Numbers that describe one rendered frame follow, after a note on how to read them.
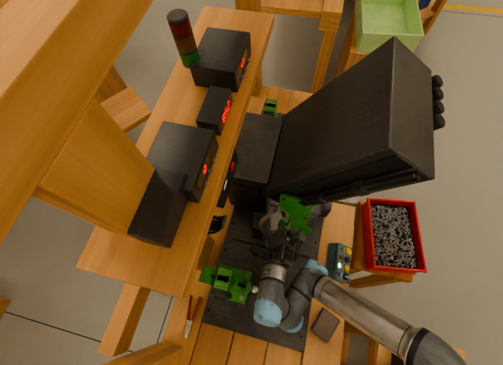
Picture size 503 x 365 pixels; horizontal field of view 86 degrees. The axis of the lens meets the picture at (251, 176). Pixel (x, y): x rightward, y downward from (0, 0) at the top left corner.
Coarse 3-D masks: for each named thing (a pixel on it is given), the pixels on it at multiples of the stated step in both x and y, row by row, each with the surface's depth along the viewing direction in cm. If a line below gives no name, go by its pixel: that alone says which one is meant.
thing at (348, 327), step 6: (348, 324) 152; (348, 330) 150; (354, 330) 140; (348, 336) 161; (366, 336) 123; (348, 342) 160; (372, 342) 118; (342, 348) 159; (372, 348) 117; (342, 354) 158; (372, 354) 115; (342, 360) 156; (372, 360) 114
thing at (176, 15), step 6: (174, 12) 62; (180, 12) 62; (186, 12) 63; (168, 18) 62; (174, 18) 61; (180, 18) 61; (186, 18) 62; (168, 24) 63; (174, 24) 62; (180, 24) 62; (186, 24) 62; (174, 30) 63; (180, 30) 63; (186, 30) 64; (174, 36) 65; (180, 36) 64; (186, 36) 65
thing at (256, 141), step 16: (256, 128) 107; (272, 128) 107; (240, 144) 104; (256, 144) 104; (272, 144) 104; (240, 160) 101; (256, 160) 101; (272, 160) 101; (240, 176) 99; (256, 176) 98; (240, 192) 110; (256, 192) 106; (256, 208) 125
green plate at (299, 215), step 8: (280, 200) 93; (288, 200) 92; (296, 200) 91; (304, 200) 90; (288, 208) 96; (296, 208) 94; (304, 208) 93; (296, 216) 98; (304, 216) 97; (280, 224) 105; (296, 224) 102; (304, 224) 101
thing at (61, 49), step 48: (48, 0) 32; (96, 0) 34; (144, 0) 43; (0, 48) 29; (48, 48) 29; (96, 48) 36; (0, 96) 26; (48, 96) 31; (0, 144) 27; (48, 144) 32; (0, 192) 28; (0, 240) 29
